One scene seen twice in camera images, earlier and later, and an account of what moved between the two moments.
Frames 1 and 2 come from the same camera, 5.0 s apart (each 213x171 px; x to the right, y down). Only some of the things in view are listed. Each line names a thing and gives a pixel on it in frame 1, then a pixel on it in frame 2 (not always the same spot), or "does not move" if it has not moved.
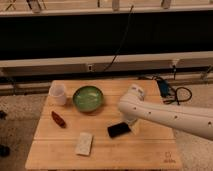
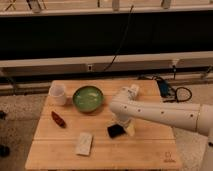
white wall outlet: [90, 68] does not move
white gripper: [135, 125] → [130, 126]
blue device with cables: [171, 95] does not move
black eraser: [118, 129] does not move
